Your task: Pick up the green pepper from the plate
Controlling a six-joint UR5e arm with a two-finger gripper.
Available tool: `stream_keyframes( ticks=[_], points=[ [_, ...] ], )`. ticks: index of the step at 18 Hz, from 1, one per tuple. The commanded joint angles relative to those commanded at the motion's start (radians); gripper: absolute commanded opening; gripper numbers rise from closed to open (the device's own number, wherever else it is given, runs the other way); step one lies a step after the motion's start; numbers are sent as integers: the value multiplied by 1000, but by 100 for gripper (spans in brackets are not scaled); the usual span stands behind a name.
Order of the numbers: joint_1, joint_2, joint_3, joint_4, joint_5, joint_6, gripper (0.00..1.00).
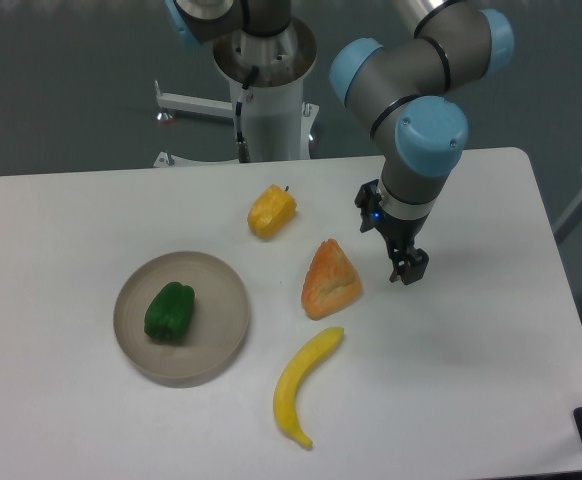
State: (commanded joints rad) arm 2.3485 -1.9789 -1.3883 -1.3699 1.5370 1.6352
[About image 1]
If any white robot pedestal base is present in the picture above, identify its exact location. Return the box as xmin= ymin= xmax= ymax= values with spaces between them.
xmin=151 ymin=17 xmax=321 ymax=169

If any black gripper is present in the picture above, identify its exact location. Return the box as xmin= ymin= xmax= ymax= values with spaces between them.
xmin=354 ymin=180 xmax=430 ymax=285

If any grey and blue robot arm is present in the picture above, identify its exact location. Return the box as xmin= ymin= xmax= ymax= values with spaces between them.
xmin=166 ymin=1 xmax=515 ymax=284

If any black cable on pedestal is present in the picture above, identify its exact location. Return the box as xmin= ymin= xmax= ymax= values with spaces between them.
xmin=234 ymin=66 xmax=260 ymax=164

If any orange triangular fruit slice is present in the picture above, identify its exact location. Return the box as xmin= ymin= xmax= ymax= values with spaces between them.
xmin=301 ymin=239 xmax=362 ymax=320

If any beige round plate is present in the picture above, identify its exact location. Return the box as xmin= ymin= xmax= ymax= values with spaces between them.
xmin=113 ymin=251 xmax=250 ymax=387

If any green bell pepper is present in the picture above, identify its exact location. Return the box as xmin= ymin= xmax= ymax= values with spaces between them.
xmin=144 ymin=282 xmax=195 ymax=342

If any yellow bell pepper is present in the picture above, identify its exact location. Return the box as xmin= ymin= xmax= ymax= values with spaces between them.
xmin=247 ymin=184 xmax=297 ymax=238

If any yellow banana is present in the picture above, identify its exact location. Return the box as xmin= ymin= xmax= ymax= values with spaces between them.
xmin=272 ymin=327 xmax=345 ymax=450

